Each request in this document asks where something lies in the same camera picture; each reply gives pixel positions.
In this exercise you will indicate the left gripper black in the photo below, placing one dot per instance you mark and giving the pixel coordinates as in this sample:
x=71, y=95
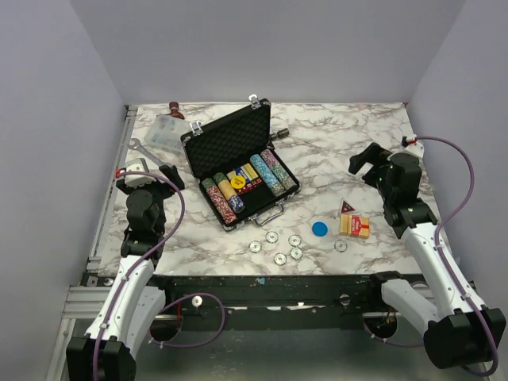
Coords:
x=167, y=189

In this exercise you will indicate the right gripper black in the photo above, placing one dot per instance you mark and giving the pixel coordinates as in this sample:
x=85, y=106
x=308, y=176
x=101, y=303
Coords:
x=375, y=154

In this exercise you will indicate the triangular all-in button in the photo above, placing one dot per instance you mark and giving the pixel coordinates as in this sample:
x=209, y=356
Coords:
x=346, y=207

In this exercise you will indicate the red playing card deck box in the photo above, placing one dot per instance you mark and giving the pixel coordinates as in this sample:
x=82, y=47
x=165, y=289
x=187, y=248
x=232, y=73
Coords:
x=354, y=226

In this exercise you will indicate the yellow round dealer button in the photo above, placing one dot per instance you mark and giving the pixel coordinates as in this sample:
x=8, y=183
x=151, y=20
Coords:
x=238, y=182

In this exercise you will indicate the blue round dealer button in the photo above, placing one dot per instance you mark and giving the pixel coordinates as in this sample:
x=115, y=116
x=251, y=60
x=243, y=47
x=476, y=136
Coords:
x=319, y=229

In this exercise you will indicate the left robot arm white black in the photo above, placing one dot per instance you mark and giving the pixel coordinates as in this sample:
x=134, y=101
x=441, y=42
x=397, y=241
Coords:
x=109, y=347

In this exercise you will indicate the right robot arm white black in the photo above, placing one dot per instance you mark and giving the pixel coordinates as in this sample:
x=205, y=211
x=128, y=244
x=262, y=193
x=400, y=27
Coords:
x=457, y=327

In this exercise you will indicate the black poker set case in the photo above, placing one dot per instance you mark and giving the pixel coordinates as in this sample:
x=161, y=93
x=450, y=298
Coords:
x=228, y=143

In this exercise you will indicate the clear plastic organizer box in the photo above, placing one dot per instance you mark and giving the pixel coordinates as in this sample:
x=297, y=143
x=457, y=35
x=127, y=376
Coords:
x=165, y=133

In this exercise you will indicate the silver wrench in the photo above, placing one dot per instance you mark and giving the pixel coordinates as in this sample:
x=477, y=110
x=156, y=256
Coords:
x=135, y=144

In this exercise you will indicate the green yellow blue chip stack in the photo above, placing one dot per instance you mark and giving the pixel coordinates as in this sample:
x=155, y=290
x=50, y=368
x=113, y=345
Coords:
x=221, y=182

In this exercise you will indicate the red white chip stack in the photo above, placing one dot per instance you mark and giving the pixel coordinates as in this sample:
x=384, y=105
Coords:
x=221, y=204

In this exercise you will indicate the purple green grey chip stack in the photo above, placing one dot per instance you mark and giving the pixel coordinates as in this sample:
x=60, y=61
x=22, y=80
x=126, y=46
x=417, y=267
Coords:
x=278, y=170

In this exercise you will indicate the blue playing card deck box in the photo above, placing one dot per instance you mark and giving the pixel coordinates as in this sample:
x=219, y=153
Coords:
x=246, y=171

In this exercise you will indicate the black cylindrical socket tool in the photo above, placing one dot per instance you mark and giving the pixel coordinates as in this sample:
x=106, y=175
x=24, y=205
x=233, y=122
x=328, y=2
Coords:
x=281, y=134

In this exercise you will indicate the red dice row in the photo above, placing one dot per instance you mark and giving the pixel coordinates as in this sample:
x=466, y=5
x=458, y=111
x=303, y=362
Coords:
x=250, y=186

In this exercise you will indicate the light blue chip stack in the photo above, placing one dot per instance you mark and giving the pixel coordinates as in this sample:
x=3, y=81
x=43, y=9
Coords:
x=264, y=171

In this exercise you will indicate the white blue poker chip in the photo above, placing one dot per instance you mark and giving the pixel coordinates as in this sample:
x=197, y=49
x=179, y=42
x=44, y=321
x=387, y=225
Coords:
x=272, y=237
x=294, y=240
x=296, y=253
x=341, y=246
x=280, y=259
x=255, y=246

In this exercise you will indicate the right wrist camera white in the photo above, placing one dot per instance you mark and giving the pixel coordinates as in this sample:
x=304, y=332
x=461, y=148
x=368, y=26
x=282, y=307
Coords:
x=411, y=145

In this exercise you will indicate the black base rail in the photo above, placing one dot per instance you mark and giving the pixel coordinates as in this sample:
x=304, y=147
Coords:
x=277, y=302

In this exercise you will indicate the aluminium extrusion frame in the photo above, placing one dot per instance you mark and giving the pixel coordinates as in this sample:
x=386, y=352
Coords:
x=84, y=300

